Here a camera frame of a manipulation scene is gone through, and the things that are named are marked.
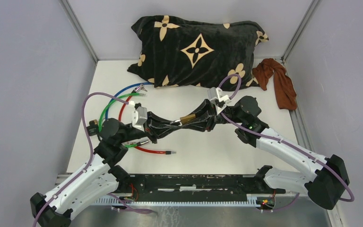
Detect red cable lock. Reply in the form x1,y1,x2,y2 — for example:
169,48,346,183
119,95,176,156

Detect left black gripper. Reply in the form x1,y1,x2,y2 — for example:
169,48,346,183
119,111,181,143

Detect black floral pillow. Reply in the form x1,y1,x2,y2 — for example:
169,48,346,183
128,15,269,91

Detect small black padlock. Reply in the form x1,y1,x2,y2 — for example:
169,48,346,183
86,120,99,136

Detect brown cloth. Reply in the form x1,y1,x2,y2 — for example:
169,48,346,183
252,58,297,111

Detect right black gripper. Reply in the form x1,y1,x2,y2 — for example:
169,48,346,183
180,99,244,132

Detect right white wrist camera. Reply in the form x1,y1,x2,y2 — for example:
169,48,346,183
207,87,231,107

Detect blue cable lock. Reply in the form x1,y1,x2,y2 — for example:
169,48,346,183
105,82,154,120

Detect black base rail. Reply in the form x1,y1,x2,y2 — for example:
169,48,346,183
113,174,286,207

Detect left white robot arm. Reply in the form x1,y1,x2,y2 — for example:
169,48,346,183
30,111,182,227

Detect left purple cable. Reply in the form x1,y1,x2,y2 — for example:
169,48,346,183
32,92,135,227

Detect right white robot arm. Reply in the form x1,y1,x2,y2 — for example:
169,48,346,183
180,96,354,210

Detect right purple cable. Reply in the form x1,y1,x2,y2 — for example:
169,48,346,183
217,74,355,203

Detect purple cable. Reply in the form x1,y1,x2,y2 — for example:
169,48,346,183
217,74,355,203
32,92,135,227

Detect brass padlock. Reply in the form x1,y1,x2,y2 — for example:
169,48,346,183
170,114,196,125

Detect green cable lock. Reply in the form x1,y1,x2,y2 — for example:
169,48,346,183
97,93,139,148

